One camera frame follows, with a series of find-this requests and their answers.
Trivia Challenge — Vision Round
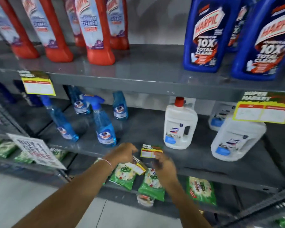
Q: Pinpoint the person's right forearm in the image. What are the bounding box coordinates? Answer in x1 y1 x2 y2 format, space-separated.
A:
165 181 212 228

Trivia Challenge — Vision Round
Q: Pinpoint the yellow green shelf price tag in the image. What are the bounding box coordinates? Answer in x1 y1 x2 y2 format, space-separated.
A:
140 144 164 159
232 91 285 124
17 70 56 96

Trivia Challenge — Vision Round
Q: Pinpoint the person's left forearm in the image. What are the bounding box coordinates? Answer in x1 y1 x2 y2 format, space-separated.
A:
12 155 115 228

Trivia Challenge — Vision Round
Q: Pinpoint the grey metal shelf unit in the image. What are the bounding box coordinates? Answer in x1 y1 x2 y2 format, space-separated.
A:
0 40 285 228

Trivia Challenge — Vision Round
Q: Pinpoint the blue glass cleaner refill bottle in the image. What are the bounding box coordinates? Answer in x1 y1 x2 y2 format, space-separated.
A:
112 91 129 121

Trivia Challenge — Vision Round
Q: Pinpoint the grey wire rack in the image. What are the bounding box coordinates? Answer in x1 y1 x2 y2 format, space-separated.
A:
215 186 285 228
0 95 72 184

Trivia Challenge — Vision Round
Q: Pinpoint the white promotion sign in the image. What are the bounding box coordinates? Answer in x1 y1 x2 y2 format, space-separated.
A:
6 133 67 170

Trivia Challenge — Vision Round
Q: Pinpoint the small stack of price tags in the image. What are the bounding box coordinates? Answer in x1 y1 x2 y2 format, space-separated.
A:
132 155 148 176

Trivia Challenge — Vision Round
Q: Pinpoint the blue glass cleaner spray bottle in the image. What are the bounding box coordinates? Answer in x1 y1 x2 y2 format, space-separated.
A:
83 94 117 148
67 85 91 115
40 95 80 142

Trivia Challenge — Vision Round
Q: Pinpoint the person's left hand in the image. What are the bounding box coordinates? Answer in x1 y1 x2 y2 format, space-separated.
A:
106 142 139 167

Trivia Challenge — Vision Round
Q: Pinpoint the person's right hand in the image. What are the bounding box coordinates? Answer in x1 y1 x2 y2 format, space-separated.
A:
153 152 179 187

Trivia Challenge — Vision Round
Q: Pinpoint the beaded wrist bracelet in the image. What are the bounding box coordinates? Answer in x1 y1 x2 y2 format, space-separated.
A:
95 158 113 173

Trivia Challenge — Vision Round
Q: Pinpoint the red bathroom cleaner bottle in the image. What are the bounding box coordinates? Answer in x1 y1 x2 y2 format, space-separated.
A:
21 0 74 63
0 0 40 59
105 0 130 51
62 0 86 47
74 0 116 66

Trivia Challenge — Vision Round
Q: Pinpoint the small white red packet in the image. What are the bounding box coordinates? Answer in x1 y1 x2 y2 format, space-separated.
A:
136 193 155 207

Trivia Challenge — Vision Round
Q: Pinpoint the blue toilet cleaner bottle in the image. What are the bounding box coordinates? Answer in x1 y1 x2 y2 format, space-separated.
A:
227 0 252 53
231 0 285 81
183 0 243 73

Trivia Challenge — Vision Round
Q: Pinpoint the white cleaner jug red cap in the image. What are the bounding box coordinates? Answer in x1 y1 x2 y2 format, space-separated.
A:
163 96 198 150

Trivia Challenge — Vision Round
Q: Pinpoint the dark blue bottle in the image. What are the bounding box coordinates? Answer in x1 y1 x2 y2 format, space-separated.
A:
14 80 44 108
0 78 17 105

